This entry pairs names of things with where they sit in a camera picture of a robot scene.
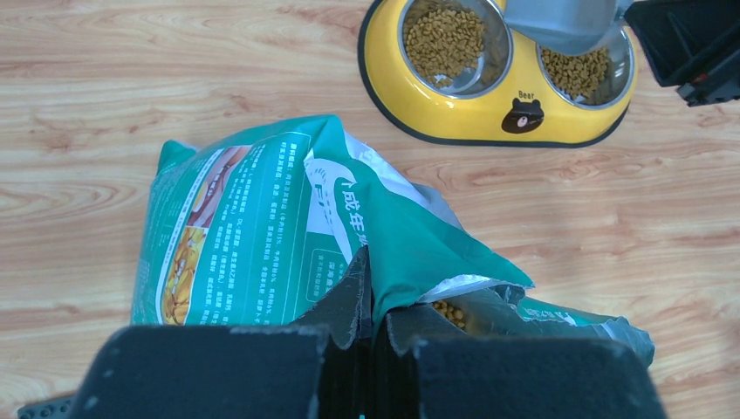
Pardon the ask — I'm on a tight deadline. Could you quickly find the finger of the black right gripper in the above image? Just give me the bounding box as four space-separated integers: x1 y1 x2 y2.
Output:
624 0 739 106

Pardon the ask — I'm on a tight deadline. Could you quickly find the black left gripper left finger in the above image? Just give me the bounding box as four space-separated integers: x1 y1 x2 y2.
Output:
68 249 372 418

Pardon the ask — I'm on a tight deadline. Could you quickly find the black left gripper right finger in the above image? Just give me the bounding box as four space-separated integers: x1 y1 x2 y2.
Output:
373 305 666 418

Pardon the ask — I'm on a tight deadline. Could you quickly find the grey metal scoop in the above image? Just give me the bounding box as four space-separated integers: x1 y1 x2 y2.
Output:
504 0 633 56

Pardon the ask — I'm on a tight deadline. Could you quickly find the green pet food bag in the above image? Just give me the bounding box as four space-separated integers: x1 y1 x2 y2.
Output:
131 115 655 363

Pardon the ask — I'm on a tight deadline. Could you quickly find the yellow double pet bowl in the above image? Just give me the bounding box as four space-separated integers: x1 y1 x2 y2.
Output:
358 1 637 148

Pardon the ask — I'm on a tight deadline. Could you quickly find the brown kibble pet food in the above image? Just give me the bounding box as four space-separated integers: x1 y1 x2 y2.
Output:
401 0 612 332

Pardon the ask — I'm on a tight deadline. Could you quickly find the dark grey building plate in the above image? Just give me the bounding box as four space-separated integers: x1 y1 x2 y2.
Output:
17 395 74 419

